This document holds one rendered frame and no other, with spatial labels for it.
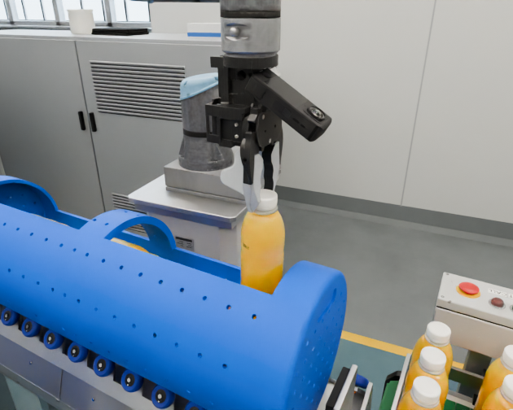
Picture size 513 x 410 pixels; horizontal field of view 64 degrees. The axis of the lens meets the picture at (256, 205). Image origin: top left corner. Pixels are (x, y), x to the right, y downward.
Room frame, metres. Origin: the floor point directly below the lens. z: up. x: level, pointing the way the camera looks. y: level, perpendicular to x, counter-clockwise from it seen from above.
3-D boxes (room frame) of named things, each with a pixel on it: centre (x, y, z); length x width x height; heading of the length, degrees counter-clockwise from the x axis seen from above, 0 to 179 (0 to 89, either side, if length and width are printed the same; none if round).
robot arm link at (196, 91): (1.08, 0.13, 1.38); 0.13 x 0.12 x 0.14; 89
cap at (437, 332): (0.56, -0.32, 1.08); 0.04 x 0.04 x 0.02
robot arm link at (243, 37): (0.56, 0.01, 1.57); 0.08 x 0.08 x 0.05
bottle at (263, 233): (0.55, -0.01, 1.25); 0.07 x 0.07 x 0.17
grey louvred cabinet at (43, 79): (2.82, 0.97, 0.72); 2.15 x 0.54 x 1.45; 67
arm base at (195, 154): (1.08, 0.14, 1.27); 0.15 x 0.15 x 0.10
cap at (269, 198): (0.55, -0.01, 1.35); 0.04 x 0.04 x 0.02
